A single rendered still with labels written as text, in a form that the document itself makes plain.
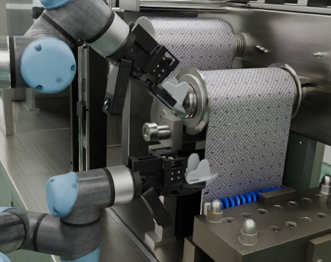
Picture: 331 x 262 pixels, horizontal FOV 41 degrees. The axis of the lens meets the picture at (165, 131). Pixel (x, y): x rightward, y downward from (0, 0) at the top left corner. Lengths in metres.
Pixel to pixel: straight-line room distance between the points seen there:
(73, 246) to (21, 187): 0.56
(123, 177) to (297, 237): 0.36
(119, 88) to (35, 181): 0.66
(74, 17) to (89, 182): 0.29
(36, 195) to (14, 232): 0.49
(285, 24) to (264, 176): 0.40
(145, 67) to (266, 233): 0.40
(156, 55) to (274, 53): 0.47
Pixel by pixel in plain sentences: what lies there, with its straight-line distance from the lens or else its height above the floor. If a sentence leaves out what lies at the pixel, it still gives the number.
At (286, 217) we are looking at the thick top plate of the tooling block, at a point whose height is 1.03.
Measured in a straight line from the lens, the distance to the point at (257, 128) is 1.01.
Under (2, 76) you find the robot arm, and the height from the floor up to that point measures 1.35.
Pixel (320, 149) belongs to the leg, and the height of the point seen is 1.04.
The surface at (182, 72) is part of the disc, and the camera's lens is 0.98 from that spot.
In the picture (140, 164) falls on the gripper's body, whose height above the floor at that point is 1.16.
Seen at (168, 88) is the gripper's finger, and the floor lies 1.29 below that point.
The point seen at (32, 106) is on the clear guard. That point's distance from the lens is 1.86.
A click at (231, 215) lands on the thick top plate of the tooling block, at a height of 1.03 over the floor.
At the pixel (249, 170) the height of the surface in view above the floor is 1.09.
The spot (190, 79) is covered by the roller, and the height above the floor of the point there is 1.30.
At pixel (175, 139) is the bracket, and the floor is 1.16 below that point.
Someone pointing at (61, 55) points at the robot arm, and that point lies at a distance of 0.63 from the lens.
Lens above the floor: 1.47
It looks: 17 degrees down
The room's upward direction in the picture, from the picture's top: 3 degrees clockwise
